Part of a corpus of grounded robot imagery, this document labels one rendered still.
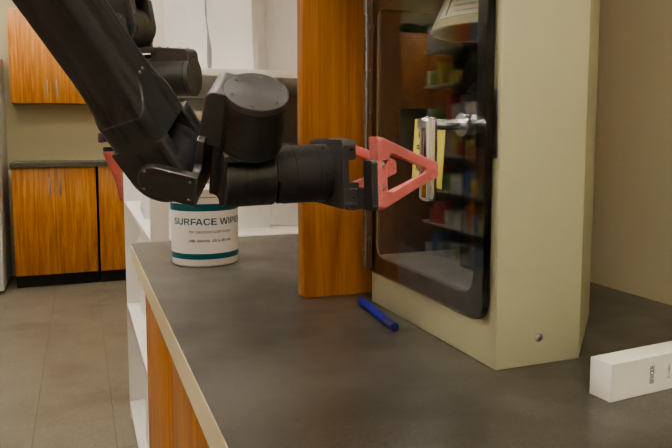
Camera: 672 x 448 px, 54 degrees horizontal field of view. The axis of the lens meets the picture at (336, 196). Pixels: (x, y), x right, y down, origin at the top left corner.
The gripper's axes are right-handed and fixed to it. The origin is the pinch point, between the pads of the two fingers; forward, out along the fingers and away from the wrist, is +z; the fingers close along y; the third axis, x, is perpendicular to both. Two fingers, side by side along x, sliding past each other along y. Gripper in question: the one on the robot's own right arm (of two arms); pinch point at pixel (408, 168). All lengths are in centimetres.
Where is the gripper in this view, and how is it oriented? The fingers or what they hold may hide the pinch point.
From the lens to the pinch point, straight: 69.6
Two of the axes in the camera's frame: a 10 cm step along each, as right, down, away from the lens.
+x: 0.3, 10.0, 0.9
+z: 9.4, -0.6, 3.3
